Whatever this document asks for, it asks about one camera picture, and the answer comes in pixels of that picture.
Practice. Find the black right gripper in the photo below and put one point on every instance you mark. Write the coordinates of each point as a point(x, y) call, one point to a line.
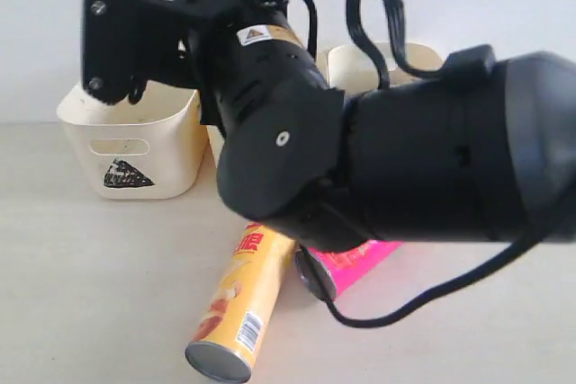
point(281, 123)

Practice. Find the cream bin circle mark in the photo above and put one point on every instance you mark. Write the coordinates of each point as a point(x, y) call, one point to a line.
point(349, 69)

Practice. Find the cream bin triangle mark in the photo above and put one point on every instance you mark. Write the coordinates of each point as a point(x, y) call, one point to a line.
point(148, 151)

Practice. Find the cream bin square mark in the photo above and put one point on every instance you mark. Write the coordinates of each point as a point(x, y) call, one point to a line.
point(216, 141)

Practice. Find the pink chips can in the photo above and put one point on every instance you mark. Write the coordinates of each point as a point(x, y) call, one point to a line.
point(339, 271)

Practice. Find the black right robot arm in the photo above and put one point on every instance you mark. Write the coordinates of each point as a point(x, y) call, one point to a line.
point(477, 148)

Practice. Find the yellow chips can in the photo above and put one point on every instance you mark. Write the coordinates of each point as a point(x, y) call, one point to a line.
point(229, 336)

